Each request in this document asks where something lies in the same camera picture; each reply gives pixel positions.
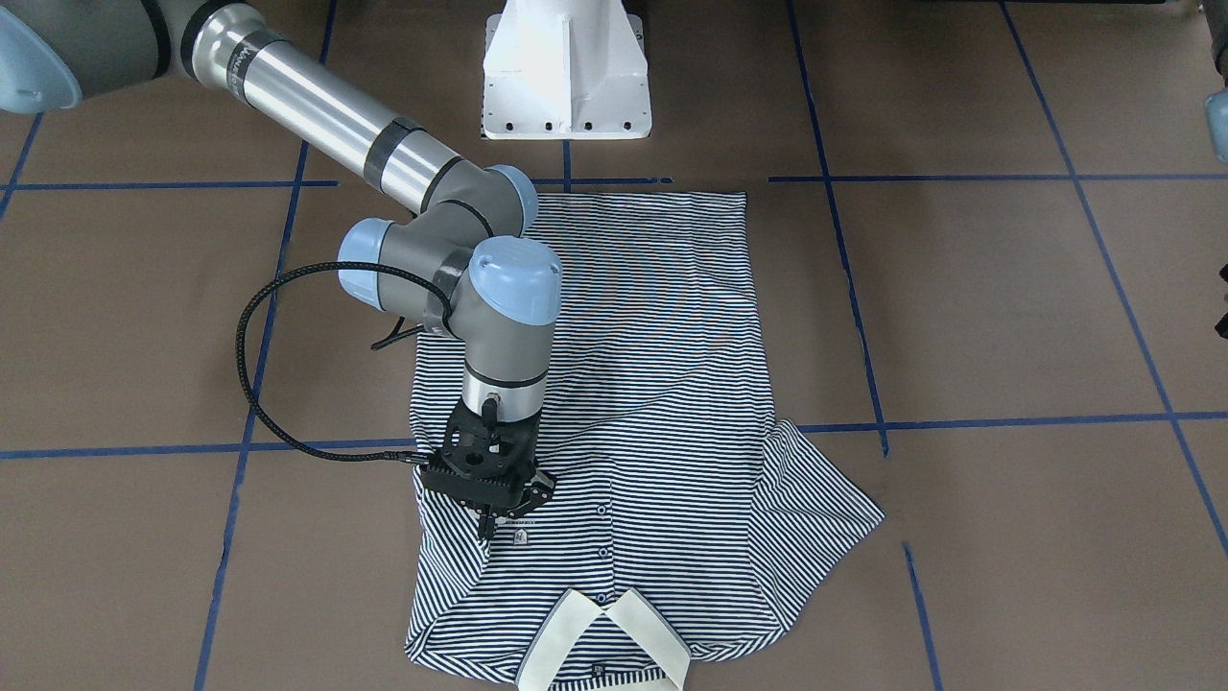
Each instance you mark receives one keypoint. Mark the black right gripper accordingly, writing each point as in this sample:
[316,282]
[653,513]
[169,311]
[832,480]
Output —
[542,488]

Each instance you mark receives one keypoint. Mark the blue white striped polo shirt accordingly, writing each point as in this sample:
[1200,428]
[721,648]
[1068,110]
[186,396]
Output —
[689,524]

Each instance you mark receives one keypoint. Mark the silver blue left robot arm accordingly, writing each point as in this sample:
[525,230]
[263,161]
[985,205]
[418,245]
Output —
[1216,104]

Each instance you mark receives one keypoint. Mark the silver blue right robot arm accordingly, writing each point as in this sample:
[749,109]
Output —
[463,268]

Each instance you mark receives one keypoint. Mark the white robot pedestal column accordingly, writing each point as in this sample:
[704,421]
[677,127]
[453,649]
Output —
[565,70]

